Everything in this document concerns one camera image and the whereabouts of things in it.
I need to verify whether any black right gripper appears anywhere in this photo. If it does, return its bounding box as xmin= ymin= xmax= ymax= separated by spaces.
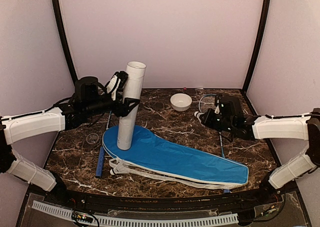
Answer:
xmin=200 ymin=108 xmax=235 ymax=133

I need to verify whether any white shuttlecock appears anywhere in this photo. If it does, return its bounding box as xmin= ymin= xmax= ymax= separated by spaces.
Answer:
xmin=194 ymin=111 xmax=204 ymax=122
xmin=109 ymin=161 xmax=130 ymax=175

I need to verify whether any white shuttlecock tube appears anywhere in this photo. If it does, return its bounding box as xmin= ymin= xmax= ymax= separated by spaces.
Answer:
xmin=117 ymin=61 xmax=147 ymax=151

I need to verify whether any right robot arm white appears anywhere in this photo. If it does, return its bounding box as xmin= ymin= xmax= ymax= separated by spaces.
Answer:
xmin=194 ymin=95 xmax=320 ymax=204

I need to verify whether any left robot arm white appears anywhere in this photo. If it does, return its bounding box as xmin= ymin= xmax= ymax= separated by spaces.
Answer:
xmin=0 ymin=71 xmax=140 ymax=205

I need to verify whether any right blue badminton racket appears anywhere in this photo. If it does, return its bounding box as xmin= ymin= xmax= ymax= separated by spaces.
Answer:
xmin=198 ymin=94 xmax=232 ymax=194

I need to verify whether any blue badminton racket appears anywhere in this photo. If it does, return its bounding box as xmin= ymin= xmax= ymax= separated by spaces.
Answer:
xmin=95 ymin=111 xmax=112 ymax=179
xmin=198 ymin=94 xmax=232 ymax=194

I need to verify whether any left blue badminton racket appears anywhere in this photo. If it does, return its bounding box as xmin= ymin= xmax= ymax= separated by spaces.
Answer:
xmin=95 ymin=111 xmax=112 ymax=179

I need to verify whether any white ceramic bowl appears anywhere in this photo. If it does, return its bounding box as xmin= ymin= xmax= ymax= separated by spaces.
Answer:
xmin=170 ymin=93 xmax=192 ymax=112

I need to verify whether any blue racket bag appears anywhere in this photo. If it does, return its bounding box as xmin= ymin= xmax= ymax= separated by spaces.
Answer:
xmin=102 ymin=125 xmax=249 ymax=189

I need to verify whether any small circuit board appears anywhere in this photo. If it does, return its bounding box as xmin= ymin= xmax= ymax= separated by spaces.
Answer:
xmin=71 ymin=211 xmax=94 ymax=224

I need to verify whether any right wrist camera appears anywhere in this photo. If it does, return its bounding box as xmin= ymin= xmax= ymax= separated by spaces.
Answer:
xmin=214 ymin=94 xmax=226 ymax=116

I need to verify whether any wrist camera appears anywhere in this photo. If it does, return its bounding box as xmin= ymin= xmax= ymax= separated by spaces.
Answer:
xmin=105 ymin=70 xmax=129 ymax=101
xmin=214 ymin=94 xmax=226 ymax=116

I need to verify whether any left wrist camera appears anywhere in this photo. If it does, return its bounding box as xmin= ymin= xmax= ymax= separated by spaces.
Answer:
xmin=105 ymin=70 xmax=129 ymax=101

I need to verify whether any white cable duct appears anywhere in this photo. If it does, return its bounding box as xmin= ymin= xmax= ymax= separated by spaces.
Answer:
xmin=31 ymin=200 xmax=239 ymax=227

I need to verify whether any black vertical frame post left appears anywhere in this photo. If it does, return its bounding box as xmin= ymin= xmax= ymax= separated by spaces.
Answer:
xmin=51 ymin=0 xmax=78 ymax=86

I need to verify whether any black vertical frame post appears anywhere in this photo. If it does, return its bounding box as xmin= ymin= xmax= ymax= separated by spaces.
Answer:
xmin=51 ymin=0 xmax=78 ymax=86
xmin=241 ymin=0 xmax=271 ymax=95

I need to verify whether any black vertical frame post right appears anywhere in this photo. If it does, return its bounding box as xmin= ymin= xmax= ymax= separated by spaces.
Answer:
xmin=241 ymin=0 xmax=271 ymax=95

